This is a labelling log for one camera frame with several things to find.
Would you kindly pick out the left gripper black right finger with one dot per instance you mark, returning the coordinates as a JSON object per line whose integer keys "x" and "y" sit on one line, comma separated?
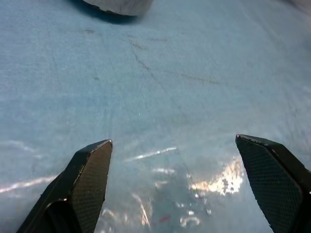
{"x": 274, "y": 184}

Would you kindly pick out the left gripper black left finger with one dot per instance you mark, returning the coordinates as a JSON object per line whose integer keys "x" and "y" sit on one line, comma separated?
{"x": 87, "y": 184}

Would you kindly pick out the blue plastic table cover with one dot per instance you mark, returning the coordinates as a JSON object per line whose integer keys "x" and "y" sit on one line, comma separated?
{"x": 155, "y": 85}

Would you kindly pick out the silver motor housing copper windings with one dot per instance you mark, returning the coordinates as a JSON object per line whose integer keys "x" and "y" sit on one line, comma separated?
{"x": 116, "y": 6}

